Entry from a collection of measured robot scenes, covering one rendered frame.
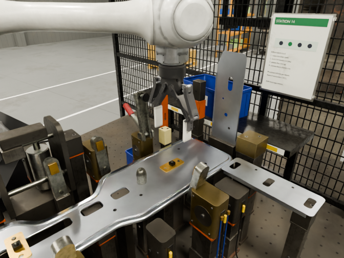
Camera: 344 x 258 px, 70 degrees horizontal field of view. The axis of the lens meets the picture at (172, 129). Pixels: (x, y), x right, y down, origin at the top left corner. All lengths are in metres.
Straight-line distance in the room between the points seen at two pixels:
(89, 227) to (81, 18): 0.47
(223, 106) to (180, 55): 0.36
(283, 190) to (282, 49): 0.57
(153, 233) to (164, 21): 0.47
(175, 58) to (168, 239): 0.44
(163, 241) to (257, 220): 0.57
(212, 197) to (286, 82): 0.64
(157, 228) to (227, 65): 0.58
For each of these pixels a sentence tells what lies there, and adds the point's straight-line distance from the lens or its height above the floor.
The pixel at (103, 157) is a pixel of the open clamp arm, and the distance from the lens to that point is 0.84.
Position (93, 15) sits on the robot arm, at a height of 1.46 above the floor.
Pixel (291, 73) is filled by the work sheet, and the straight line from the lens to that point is 1.11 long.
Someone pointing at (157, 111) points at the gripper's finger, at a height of 1.18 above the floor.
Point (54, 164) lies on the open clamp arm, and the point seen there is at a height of 1.09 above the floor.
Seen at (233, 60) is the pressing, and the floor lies 1.31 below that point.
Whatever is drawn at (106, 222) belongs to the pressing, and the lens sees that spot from 0.67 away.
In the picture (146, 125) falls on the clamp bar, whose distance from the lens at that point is 0.89.
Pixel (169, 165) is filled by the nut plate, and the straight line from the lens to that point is 0.83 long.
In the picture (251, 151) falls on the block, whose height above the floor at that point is 1.02.
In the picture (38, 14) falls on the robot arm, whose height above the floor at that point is 1.46.
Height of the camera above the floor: 1.48
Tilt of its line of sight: 27 degrees down
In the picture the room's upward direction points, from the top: straight up
